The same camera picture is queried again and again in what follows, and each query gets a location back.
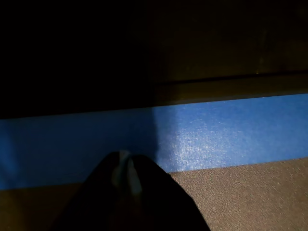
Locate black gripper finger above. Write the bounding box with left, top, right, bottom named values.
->
left=55, top=150, right=136, bottom=231
left=127, top=154, right=210, bottom=231

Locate blue tape strip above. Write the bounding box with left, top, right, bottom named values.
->
left=0, top=93, right=308, bottom=191

